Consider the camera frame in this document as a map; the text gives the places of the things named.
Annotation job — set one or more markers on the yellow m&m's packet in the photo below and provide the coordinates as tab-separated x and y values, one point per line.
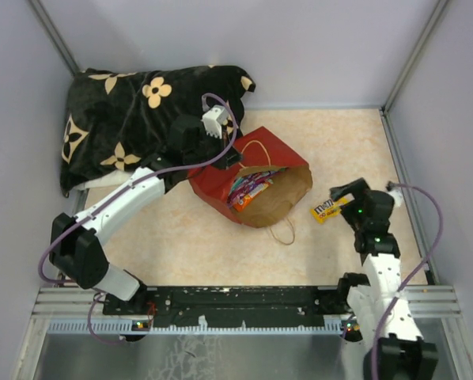
328	209

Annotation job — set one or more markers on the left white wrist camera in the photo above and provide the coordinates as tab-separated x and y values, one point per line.
213	119

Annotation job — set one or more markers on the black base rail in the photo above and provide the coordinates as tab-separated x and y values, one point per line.
233	307

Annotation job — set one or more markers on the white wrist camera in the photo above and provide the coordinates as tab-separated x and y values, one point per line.
396	193
213	119

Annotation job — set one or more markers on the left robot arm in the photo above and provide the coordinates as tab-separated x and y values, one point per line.
77	242

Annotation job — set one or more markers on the black floral pillow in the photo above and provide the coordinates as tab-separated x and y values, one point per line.
113	121

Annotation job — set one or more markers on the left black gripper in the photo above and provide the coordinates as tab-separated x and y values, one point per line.
229	158

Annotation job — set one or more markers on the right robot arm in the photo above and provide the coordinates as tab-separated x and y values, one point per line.
380	339

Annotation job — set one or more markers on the red brown paper bag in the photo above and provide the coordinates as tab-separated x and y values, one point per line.
262	151

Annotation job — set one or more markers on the orange snack packet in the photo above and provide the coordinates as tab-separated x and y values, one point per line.
242	202

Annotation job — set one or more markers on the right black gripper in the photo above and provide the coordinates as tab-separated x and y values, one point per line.
358	188

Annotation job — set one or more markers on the purple snack packet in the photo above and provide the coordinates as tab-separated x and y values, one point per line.
243	185

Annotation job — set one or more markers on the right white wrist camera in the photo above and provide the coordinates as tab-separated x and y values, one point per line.
396	193

